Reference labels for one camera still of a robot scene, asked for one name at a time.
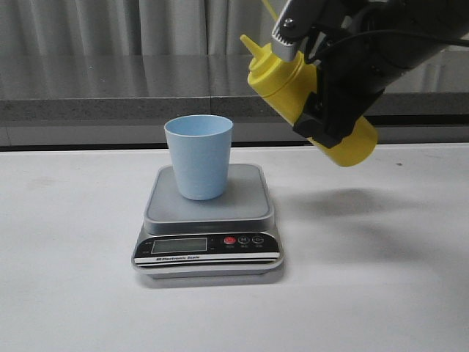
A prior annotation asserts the light blue plastic cup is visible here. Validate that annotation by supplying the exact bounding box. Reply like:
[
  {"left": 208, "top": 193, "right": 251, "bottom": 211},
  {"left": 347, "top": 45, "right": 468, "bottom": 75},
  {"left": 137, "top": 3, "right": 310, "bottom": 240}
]
[{"left": 164, "top": 114, "right": 233, "bottom": 200}]

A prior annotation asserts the silver electronic kitchen scale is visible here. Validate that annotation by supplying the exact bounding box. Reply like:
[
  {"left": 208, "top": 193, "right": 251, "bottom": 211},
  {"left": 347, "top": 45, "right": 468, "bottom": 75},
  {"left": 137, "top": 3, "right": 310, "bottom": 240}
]
[{"left": 132, "top": 164, "right": 284, "bottom": 279}]

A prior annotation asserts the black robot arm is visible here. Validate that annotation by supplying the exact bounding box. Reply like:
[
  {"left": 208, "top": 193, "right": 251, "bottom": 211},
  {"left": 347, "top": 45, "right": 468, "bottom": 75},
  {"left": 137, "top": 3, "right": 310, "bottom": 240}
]
[{"left": 281, "top": 1, "right": 468, "bottom": 148}]

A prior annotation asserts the grey curtain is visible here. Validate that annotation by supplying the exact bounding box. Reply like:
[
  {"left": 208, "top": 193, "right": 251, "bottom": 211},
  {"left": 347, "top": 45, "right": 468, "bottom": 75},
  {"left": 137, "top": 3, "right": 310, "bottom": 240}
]
[{"left": 1, "top": 1, "right": 285, "bottom": 57}]

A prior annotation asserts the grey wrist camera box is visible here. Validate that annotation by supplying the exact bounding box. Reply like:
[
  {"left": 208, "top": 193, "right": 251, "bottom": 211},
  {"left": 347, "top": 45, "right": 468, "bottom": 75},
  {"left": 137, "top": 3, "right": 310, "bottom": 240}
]
[{"left": 271, "top": 0, "right": 325, "bottom": 62}]

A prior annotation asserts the grey stone counter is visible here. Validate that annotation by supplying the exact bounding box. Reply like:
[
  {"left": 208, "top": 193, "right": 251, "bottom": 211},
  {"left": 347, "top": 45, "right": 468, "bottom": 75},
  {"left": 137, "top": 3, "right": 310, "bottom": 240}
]
[{"left": 1, "top": 51, "right": 468, "bottom": 150}]

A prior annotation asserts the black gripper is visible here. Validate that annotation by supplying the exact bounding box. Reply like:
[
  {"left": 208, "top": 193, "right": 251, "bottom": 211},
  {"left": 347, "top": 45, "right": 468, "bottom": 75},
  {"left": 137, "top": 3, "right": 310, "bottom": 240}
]
[{"left": 292, "top": 1, "right": 395, "bottom": 148}]

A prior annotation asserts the yellow squeeze bottle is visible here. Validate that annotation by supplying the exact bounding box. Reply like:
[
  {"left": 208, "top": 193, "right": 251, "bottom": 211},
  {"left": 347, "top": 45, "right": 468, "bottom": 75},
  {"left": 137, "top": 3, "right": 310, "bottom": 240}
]
[{"left": 240, "top": 34, "right": 378, "bottom": 167}]

